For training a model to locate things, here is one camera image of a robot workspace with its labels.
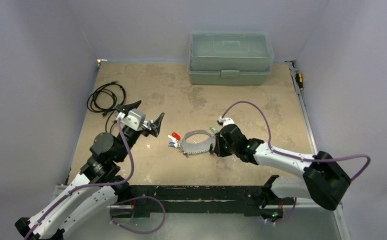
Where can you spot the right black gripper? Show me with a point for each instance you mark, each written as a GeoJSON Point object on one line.
{"type": "Point", "coordinates": [218, 145]}

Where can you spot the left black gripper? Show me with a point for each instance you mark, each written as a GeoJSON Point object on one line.
{"type": "Point", "coordinates": [153, 130]}

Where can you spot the keyring with keys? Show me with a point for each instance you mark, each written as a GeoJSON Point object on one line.
{"type": "Point", "coordinates": [189, 147]}

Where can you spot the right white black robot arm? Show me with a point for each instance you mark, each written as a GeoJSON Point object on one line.
{"type": "Point", "coordinates": [317, 177]}

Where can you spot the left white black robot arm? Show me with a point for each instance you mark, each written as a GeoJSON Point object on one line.
{"type": "Point", "coordinates": [101, 181]}

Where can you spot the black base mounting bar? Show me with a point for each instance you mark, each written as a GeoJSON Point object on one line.
{"type": "Point", "coordinates": [247, 200]}

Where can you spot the green plastic toolbox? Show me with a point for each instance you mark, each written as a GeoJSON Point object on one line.
{"type": "Point", "coordinates": [229, 58]}

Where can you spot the yellow black screwdriver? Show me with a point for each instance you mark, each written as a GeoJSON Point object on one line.
{"type": "Point", "coordinates": [299, 81]}

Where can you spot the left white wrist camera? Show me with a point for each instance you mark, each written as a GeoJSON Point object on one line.
{"type": "Point", "coordinates": [134, 119]}

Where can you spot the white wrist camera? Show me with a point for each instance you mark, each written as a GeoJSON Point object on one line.
{"type": "Point", "coordinates": [134, 119]}
{"type": "Point", "coordinates": [225, 121]}

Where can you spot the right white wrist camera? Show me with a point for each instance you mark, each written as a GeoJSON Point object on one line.
{"type": "Point", "coordinates": [225, 121]}

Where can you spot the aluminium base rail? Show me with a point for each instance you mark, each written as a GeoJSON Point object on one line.
{"type": "Point", "coordinates": [58, 190]}

